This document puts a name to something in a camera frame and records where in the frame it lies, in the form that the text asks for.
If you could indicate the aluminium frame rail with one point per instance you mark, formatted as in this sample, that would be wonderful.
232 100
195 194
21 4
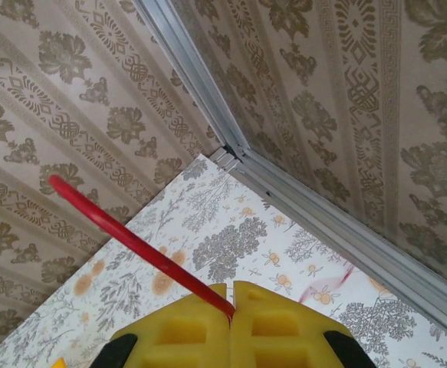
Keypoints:
361 249

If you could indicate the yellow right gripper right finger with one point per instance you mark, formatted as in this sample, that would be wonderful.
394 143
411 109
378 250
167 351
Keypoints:
284 337

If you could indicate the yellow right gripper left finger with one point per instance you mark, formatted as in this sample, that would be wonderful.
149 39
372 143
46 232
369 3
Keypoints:
177 337

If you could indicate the aluminium frame post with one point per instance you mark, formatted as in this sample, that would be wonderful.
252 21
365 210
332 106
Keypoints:
196 76

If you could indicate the floral tablecloth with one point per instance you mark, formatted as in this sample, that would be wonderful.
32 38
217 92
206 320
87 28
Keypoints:
246 230

